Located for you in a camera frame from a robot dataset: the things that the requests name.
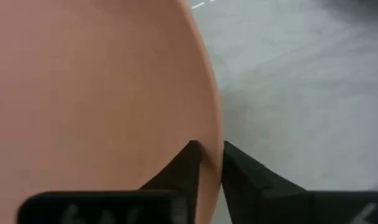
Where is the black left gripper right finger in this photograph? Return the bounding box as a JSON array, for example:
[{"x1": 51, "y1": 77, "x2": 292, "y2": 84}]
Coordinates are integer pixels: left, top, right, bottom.
[{"x1": 221, "y1": 140, "x2": 378, "y2": 224}]

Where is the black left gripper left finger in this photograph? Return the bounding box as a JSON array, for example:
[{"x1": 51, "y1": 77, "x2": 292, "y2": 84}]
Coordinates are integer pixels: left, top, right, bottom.
[{"x1": 16, "y1": 139, "x2": 205, "y2": 224}]

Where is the pink round plate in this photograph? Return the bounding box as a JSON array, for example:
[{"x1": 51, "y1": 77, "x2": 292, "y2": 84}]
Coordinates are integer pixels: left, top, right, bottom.
[{"x1": 0, "y1": 0, "x2": 224, "y2": 224}]

